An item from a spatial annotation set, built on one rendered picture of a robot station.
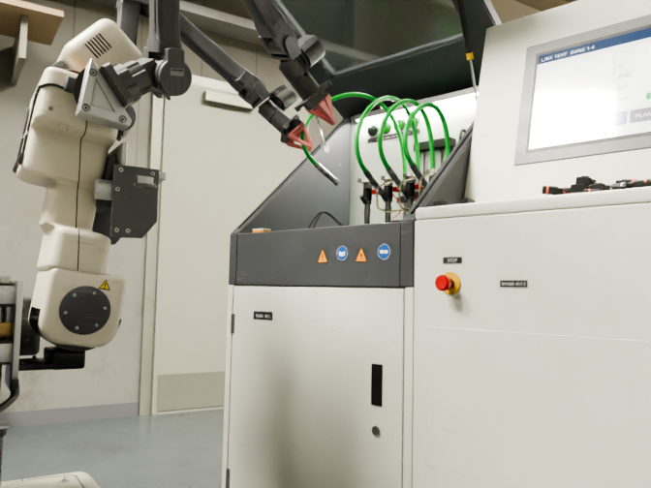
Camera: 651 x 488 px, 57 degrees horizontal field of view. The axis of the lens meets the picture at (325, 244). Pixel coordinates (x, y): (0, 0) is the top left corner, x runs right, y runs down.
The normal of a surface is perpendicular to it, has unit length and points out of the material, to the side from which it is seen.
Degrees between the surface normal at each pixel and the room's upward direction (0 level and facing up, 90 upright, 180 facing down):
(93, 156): 90
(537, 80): 76
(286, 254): 90
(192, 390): 90
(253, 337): 90
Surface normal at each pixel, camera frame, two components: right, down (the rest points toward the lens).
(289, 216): 0.74, -0.04
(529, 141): -0.65, -0.31
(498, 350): -0.67, -0.07
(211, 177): 0.54, -0.05
